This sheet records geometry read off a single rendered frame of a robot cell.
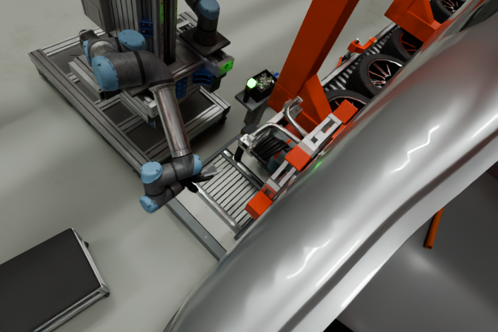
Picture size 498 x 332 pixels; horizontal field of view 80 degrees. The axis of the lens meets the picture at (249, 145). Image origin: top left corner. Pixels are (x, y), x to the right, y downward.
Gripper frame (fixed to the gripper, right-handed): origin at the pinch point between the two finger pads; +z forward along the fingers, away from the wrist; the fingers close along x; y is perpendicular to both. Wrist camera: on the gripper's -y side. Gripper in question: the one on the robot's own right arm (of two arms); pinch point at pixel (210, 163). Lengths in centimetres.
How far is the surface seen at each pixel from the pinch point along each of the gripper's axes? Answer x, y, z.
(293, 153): -36.9, 18.9, 6.7
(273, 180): -30.2, 3.4, 4.6
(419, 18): -22, 18, 268
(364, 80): -13, -14, 168
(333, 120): -39, 20, 36
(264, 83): 32, -1, 88
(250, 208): -25.4, -8.7, -4.3
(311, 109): -10, -3, 77
